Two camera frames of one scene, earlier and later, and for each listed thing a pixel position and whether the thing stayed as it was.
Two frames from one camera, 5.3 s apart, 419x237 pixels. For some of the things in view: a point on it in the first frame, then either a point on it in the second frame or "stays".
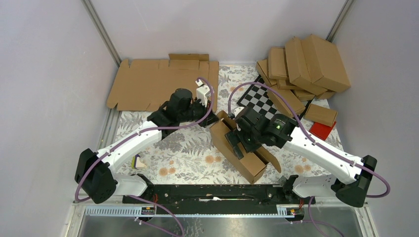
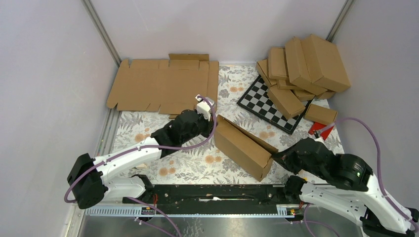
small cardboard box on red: (320, 114) stays
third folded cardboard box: (277, 64) stays
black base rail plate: (219, 199) stays
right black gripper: (232, 140) → (282, 158)
